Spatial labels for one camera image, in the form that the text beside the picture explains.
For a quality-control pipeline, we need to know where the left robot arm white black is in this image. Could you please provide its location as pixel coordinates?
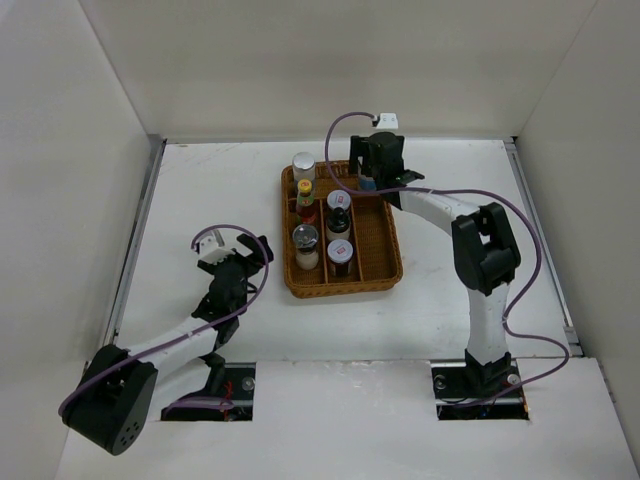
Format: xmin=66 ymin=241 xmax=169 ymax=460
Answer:
xmin=58 ymin=225 xmax=274 ymax=456

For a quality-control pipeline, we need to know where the black cap white powder bottle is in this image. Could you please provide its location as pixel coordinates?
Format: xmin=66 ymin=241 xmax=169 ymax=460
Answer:
xmin=326 ymin=207 xmax=351 ymax=242

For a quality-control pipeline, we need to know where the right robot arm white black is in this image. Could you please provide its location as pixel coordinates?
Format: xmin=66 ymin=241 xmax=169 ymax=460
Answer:
xmin=349 ymin=132 xmax=521 ymax=396

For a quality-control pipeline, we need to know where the dark spice jar white lid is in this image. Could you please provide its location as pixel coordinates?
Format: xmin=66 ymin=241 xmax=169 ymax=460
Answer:
xmin=327 ymin=239 xmax=354 ymax=277

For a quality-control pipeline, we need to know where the brown wicker divided basket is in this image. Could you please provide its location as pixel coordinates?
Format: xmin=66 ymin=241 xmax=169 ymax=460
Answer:
xmin=281 ymin=160 xmax=403 ymax=299

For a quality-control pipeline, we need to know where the black top salt grinder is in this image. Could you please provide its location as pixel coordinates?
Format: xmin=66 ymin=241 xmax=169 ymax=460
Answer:
xmin=292 ymin=224 xmax=319 ymax=271

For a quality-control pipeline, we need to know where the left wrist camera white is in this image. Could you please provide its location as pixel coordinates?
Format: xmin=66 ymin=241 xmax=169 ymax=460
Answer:
xmin=194 ymin=229 xmax=233 ymax=264

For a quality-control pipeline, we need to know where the blue label bottle silver cap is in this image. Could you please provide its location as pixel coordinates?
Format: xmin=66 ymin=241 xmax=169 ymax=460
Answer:
xmin=358 ymin=174 xmax=377 ymax=192

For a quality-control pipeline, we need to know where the satay sauce jar white lid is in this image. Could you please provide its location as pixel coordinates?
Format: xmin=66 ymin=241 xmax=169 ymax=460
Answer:
xmin=326 ymin=189 xmax=351 ymax=212

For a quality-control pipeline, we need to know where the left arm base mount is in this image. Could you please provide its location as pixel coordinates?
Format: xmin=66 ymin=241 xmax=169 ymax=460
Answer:
xmin=160 ymin=363 xmax=257 ymax=422

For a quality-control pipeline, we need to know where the aluminium table edge rail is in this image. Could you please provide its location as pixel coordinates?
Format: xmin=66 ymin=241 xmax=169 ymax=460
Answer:
xmin=94 ymin=133 xmax=167 ymax=349

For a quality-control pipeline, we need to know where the red sauce bottle yellow cap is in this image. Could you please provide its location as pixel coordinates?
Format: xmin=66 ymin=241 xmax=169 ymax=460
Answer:
xmin=296 ymin=179 xmax=317 ymax=225

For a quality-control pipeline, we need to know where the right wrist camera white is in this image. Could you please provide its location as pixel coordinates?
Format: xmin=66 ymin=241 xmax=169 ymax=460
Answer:
xmin=372 ymin=113 xmax=399 ymax=131

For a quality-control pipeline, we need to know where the blue label bead bottle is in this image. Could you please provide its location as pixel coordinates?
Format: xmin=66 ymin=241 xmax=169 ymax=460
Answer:
xmin=292 ymin=152 xmax=316 ymax=184

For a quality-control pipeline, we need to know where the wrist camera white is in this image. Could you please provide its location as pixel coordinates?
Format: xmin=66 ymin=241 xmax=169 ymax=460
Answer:
xmin=372 ymin=113 xmax=399 ymax=131
xmin=194 ymin=229 xmax=233 ymax=264

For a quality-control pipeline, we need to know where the purple cable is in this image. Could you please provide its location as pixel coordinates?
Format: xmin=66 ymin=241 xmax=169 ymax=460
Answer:
xmin=324 ymin=111 xmax=572 ymax=409
xmin=57 ymin=224 xmax=271 ymax=426

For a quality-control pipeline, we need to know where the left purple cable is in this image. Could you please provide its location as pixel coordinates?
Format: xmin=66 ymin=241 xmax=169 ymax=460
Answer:
xmin=57 ymin=224 xmax=271 ymax=426

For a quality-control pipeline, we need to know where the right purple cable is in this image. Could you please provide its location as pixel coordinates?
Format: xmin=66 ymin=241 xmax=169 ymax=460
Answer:
xmin=324 ymin=111 xmax=572 ymax=409

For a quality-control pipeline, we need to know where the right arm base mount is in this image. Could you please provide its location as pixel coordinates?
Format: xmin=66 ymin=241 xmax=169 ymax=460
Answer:
xmin=431 ymin=362 xmax=529 ymax=421

